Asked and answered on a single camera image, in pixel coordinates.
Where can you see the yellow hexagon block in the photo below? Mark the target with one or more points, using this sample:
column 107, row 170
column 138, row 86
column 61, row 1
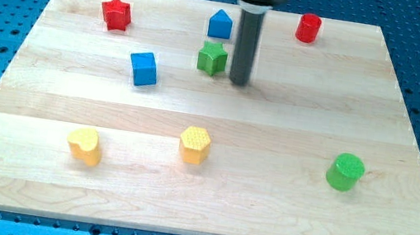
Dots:
column 194, row 146

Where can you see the green star block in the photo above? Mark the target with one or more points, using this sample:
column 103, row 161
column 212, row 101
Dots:
column 212, row 58

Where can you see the blue cube block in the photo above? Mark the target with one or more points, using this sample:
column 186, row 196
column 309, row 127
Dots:
column 144, row 69

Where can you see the red star block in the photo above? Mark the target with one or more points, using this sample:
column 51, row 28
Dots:
column 116, row 14

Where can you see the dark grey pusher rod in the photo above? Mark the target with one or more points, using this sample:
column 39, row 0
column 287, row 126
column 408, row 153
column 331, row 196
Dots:
column 246, row 44

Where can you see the light wooden board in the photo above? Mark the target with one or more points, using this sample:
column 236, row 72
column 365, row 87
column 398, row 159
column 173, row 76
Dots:
column 271, row 141

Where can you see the blue pentagon block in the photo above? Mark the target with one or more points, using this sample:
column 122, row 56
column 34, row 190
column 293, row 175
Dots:
column 220, row 25

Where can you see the yellow heart block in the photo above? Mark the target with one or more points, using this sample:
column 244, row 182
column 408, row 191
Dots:
column 84, row 145

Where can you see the red cylinder block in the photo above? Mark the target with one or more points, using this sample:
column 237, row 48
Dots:
column 308, row 28

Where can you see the green cylinder block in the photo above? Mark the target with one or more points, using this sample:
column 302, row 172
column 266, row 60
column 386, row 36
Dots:
column 345, row 171

